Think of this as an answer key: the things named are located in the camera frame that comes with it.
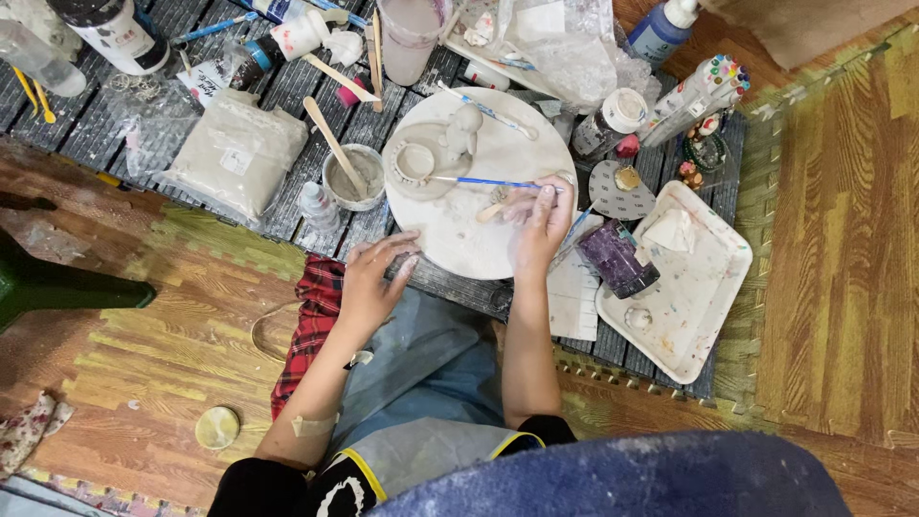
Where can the person's right hand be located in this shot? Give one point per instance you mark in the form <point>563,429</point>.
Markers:
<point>540,230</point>

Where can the person's left hand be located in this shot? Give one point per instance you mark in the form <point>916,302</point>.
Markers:
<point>366,287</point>

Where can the small wooden modelling tool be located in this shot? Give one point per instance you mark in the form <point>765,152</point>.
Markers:
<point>490,212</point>

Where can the round white turntable board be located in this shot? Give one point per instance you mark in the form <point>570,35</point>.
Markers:
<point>467,230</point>

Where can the red plaid cloth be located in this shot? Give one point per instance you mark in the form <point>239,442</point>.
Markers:
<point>312,323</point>

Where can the white paper sheet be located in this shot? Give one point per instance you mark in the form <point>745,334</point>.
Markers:
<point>573,301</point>

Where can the grey sandpaper sheet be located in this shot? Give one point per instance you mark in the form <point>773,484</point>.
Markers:
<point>617,205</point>

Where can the purple glitter jar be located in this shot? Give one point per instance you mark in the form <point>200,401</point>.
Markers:
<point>617,258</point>

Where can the small clear squeeze bottle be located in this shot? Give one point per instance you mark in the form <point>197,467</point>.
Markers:
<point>318,208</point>

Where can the gold round ornament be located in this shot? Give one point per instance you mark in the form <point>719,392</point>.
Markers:
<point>627,178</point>

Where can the grey bowl of clay slip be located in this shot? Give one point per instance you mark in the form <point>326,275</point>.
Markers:
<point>370,179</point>

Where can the red small ornament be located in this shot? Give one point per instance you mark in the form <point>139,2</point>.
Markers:
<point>627,146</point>

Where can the grey clay figurine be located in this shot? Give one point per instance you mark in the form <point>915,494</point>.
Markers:
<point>463,129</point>

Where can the dark jar white lid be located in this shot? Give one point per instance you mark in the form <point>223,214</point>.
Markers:
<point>610,122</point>

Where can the blue speckled paintbrush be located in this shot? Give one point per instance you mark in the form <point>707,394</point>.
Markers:
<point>488,111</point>

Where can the small round clay piece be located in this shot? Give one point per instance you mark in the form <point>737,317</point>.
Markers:
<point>637,318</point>

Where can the beige bandage strip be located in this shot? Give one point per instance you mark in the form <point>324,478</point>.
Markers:
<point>314,425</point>

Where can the wooden spatula stick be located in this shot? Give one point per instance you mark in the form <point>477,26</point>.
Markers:
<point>330,140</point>

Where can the small colourful figurine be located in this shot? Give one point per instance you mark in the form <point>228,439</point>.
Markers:
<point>691,176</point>

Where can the small white tube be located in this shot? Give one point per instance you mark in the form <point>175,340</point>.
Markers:
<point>487,76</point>

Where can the grey apron yellow trim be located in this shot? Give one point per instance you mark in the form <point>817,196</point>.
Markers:
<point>423,445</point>

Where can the white paint-stained tray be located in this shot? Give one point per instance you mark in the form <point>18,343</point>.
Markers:
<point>696,301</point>

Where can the crumpled clear plastic bag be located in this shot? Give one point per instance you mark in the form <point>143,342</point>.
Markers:
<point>574,57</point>

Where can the white flat tray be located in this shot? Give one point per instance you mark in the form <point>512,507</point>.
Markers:
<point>495,50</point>

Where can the clear bag of grey clay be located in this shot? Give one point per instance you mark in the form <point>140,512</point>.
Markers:
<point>233,154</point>

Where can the pink small container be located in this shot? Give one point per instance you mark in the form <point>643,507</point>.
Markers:
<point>350,93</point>

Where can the pack of coloured markers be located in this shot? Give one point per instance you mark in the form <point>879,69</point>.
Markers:
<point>689,100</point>

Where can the round pale lid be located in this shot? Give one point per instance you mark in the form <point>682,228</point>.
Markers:
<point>217,429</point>

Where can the flat wooden stick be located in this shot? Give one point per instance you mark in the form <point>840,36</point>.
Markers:
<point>341,77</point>

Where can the pair of wooden sticks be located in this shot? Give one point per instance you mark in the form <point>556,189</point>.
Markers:
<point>375,61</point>

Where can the cloudy plastic cup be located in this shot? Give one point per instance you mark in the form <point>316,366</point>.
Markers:
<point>409,43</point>

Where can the blue bottle white cap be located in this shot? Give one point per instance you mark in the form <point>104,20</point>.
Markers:
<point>657,32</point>

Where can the dark jar blue lid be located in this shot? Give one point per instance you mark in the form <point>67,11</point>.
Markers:
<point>255,61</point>

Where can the blue fleece garment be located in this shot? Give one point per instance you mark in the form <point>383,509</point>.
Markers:
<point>610,477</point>

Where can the white printed paper card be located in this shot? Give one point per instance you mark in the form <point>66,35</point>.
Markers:
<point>203,81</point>

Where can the clear bag with metal rings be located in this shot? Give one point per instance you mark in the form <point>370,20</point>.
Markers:
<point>151,115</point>

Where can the light blue paintbrush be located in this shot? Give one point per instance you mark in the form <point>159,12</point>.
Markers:
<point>215,29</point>

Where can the green stool leg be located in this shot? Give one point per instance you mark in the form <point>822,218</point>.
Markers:
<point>64,287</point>

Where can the black slatted work mat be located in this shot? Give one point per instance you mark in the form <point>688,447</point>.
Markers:
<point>93,118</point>

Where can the large white jar black lid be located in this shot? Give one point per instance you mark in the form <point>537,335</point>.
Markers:
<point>118,32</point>

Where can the floral cloth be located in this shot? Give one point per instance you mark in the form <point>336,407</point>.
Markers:
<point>29,431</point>

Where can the yellow plastic tools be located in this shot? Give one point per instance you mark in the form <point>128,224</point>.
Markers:
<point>36,97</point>

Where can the clear plastic bottle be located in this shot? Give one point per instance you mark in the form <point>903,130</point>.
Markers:
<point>39,61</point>

